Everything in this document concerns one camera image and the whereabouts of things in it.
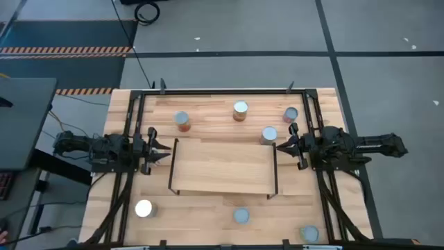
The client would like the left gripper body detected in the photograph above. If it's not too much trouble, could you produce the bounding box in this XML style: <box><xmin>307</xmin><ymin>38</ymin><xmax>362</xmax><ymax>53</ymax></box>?
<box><xmin>130</xmin><ymin>127</ymin><xmax>157</xmax><ymax>175</ymax></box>

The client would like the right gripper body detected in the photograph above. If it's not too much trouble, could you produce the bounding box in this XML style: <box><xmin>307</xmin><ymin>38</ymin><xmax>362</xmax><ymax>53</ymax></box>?
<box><xmin>289</xmin><ymin>123</ymin><xmax>315</xmax><ymax>171</ymax></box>

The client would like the plain silver can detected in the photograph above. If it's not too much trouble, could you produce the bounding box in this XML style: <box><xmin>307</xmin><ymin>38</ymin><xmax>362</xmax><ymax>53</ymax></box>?
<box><xmin>259</xmin><ymin>126</ymin><xmax>278</xmax><ymax>146</ymax></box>

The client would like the pink label can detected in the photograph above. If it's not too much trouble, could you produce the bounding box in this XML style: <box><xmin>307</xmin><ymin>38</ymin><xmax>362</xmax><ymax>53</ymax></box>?
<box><xmin>282</xmin><ymin>106</ymin><xmax>300</xmax><ymax>124</ymax></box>

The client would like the orange red label can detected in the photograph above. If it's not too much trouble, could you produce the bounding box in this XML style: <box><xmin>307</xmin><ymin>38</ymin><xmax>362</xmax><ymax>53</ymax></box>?
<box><xmin>173</xmin><ymin>110</ymin><xmax>191</xmax><ymax>133</ymax></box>

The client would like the yellow tan label can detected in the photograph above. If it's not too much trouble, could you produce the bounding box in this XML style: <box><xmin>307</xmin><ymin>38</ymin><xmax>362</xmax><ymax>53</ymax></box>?
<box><xmin>134</xmin><ymin>199</ymin><xmax>159</xmax><ymax>219</ymax></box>

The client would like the peach orange label can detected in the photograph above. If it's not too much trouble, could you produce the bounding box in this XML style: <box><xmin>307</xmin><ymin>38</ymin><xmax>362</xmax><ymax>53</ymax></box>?
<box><xmin>232</xmin><ymin>100</ymin><xmax>249</xmax><ymax>122</ymax></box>

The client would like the carrot print can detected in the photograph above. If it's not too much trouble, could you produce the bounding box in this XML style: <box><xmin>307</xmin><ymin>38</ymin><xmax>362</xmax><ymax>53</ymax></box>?
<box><xmin>232</xmin><ymin>207</ymin><xmax>250</xmax><ymax>225</ymax></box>

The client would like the green pea print can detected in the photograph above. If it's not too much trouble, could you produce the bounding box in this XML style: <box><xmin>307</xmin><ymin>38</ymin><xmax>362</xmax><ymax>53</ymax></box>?
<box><xmin>300</xmin><ymin>225</ymin><xmax>320</xmax><ymax>244</ymax></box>

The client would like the wooden shelf with black legs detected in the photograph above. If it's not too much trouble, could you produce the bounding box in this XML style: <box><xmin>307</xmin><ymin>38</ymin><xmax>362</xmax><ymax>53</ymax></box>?
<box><xmin>167</xmin><ymin>137</ymin><xmax>280</xmax><ymax>200</ymax></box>

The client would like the dark floor mat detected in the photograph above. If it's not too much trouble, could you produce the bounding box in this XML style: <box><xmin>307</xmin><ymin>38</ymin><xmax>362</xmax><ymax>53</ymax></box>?
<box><xmin>0</xmin><ymin>19</ymin><xmax>139</xmax><ymax>90</ymax></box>

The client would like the dark grey desk top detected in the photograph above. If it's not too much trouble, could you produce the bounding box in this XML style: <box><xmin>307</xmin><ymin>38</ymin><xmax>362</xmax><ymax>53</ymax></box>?
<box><xmin>0</xmin><ymin>77</ymin><xmax>58</xmax><ymax>172</ymax></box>

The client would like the computer keyboard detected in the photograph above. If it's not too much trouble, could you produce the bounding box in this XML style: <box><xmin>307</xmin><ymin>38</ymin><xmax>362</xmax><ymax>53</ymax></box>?
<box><xmin>0</xmin><ymin>172</ymin><xmax>15</xmax><ymax>201</ymax></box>

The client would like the black equipment base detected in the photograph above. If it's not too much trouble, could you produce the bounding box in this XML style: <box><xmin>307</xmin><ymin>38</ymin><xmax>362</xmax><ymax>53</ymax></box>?
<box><xmin>119</xmin><ymin>0</ymin><xmax>169</xmax><ymax>5</ymax></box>

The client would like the black metal table frame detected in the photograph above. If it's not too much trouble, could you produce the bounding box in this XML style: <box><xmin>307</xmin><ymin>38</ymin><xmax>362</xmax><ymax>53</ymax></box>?
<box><xmin>83</xmin><ymin>88</ymin><xmax>374</xmax><ymax>250</ymax></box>

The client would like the black desk frame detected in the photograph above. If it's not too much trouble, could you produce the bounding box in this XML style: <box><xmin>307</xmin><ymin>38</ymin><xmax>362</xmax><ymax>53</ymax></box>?
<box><xmin>27</xmin><ymin>148</ymin><xmax>94</xmax><ymax>236</ymax></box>

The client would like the thin black floor cable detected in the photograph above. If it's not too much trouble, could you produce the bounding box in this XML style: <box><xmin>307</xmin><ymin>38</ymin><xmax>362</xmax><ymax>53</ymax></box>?
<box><xmin>110</xmin><ymin>0</ymin><xmax>155</xmax><ymax>90</ymax></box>

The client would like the coiled black cable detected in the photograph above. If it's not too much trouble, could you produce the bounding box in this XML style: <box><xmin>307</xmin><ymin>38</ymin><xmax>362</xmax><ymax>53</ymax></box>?
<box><xmin>133</xmin><ymin>1</ymin><xmax>161</xmax><ymax>26</ymax></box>

